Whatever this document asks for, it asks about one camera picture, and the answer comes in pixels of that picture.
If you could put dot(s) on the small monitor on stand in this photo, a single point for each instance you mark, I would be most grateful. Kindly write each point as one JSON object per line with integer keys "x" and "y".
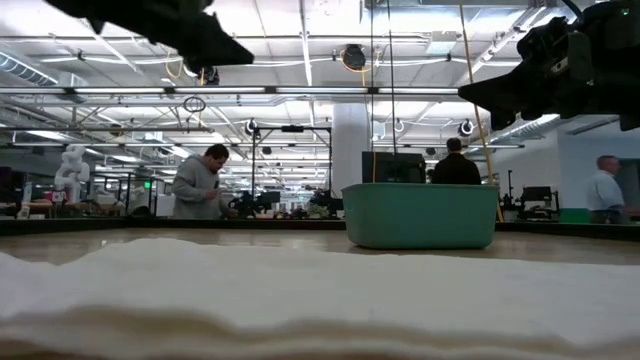
{"x": 536, "y": 194}

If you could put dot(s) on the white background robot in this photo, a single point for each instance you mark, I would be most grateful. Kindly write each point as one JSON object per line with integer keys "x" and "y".
{"x": 72, "y": 172}

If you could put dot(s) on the person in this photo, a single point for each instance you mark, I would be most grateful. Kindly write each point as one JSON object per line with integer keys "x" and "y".
{"x": 455, "y": 170}
{"x": 602, "y": 192}
{"x": 192, "y": 190}

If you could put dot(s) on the black monitor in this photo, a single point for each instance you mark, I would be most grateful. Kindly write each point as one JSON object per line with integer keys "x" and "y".
{"x": 395, "y": 167}

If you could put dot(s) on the white folded cloth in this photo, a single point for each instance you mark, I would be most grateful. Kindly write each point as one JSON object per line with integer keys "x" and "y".
{"x": 320, "y": 300}

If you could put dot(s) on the teal plastic bin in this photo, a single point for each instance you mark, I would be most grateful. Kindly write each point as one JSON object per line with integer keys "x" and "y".
{"x": 420, "y": 217}

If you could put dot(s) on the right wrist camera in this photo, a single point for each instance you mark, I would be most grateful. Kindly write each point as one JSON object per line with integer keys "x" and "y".
{"x": 545, "y": 45}

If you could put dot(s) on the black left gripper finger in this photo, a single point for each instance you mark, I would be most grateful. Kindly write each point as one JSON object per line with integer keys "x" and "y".
{"x": 215, "y": 37}
{"x": 197, "y": 59}

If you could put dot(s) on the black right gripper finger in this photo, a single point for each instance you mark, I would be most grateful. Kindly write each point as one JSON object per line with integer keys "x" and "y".
{"x": 510, "y": 107}
{"x": 505, "y": 82}

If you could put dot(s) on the long ceiling light bar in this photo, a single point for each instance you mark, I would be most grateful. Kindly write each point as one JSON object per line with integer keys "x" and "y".
{"x": 320, "y": 90}

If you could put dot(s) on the black table frame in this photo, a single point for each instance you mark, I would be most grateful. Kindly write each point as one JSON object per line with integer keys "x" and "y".
{"x": 125, "y": 225}

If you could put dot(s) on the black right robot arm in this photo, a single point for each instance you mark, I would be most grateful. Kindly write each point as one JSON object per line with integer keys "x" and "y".
{"x": 615, "y": 27}

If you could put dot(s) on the white pillar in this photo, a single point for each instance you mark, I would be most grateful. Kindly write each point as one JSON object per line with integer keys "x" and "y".
{"x": 350, "y": 140}

